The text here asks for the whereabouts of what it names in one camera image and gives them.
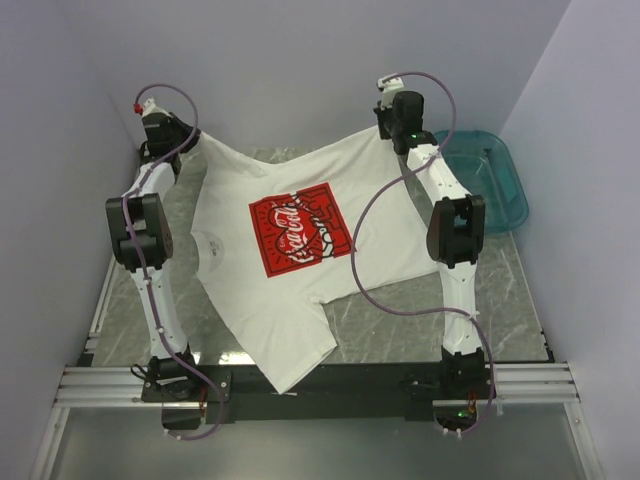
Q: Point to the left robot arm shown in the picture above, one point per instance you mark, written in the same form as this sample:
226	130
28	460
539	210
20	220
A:
143	244

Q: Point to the aluminium frame rail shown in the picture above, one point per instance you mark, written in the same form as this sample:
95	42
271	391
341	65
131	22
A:
106	387

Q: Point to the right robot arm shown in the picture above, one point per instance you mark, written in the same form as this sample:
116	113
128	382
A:
455	234

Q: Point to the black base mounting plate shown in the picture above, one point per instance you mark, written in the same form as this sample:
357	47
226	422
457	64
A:
218	394

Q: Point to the teal plastic bin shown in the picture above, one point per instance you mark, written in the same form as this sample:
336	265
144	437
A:
482	162

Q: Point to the white t-shirt red print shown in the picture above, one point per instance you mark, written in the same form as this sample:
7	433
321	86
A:
276	242

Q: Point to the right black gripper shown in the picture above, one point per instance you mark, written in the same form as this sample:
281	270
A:
380	116

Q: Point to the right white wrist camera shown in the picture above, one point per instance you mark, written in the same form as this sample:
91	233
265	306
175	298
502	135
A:
389	88

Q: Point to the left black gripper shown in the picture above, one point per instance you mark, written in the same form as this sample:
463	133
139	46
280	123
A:
174	122

